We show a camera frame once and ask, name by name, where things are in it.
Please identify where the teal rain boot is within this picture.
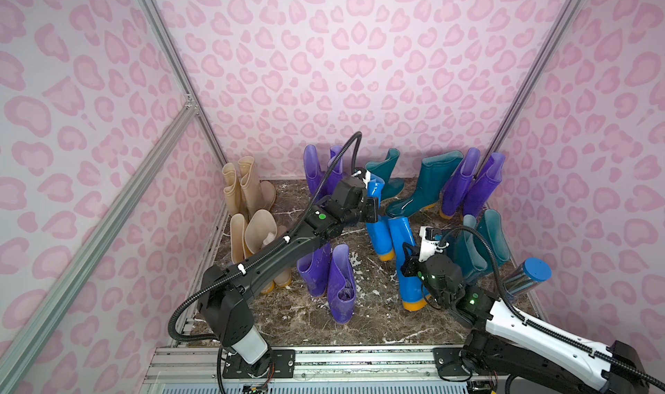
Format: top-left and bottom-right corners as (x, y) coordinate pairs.
(385, 151), (463, 217)
(451, 231), (488, 283)

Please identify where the large purple boot front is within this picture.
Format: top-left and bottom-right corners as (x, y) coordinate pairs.
(303, 145), (326, 200)

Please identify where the large purple boot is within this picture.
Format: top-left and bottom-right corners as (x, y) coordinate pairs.
(325, 145), (344, 195)
(303, 145), (326, 200)

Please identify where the purple rain boot small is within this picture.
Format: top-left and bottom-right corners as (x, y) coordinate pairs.
(440, 147), (481, 219)
(462, 153), (506, 217)

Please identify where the beige rain boot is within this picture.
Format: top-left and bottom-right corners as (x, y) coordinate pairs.
(238, 156), (276, 217)
(230, 213), (249, 264)
(243, 209), (292, 295)
(223, 162), (247, 216)

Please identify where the blue rain boot yellow sole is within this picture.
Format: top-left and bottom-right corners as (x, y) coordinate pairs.
(365, 174), (395, 262)

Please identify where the large purple boot back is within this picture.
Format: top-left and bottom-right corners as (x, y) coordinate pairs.
(325, 145), (344, 195)

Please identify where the large teal boot yellow sole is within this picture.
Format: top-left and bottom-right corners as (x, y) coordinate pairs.
(474, 209), (512, 276)

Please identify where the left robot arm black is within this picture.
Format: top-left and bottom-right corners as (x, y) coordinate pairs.
(197, 169), (379, 368)

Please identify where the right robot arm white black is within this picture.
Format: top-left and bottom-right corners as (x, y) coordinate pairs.
(400, 243), (664, 393)

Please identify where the blue cap water bottle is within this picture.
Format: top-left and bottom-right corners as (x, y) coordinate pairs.
(503, 257), (552, 300)

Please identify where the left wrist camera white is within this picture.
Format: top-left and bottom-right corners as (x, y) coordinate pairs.
(357, 168), (372, 189)

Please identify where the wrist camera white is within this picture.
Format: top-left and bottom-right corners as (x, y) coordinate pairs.
(418, 226), (450, 262)
(357, 168), (372, 189)

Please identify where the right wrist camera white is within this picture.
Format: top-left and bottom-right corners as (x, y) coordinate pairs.
(418, 226), (450, 262)

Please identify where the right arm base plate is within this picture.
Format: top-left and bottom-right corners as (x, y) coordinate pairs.
(432, 346), (479, 383)

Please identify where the left back aluminium post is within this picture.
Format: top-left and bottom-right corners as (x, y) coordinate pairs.
(124, 0), (230, 167)

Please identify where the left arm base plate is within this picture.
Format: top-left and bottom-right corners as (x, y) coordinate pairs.
(223, 348), (296, 379)

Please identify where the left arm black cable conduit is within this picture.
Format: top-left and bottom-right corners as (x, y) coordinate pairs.
(167, 131), (364, 343)

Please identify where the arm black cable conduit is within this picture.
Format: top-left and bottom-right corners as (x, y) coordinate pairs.
(167, 131), (364, 343)
(438, 224), (665, 392)

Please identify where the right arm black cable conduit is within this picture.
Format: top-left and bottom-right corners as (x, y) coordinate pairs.
(438, 224), (665, 392)

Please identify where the aluminium front rail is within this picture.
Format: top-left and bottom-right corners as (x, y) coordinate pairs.
(140, 345), (507, 393)

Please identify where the right aluminium frame post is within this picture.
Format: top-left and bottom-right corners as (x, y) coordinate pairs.
(486, 0), (586, 158)

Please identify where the left aluminium frame strut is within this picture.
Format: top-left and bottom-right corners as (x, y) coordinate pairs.
(1, 101), (197, 393)

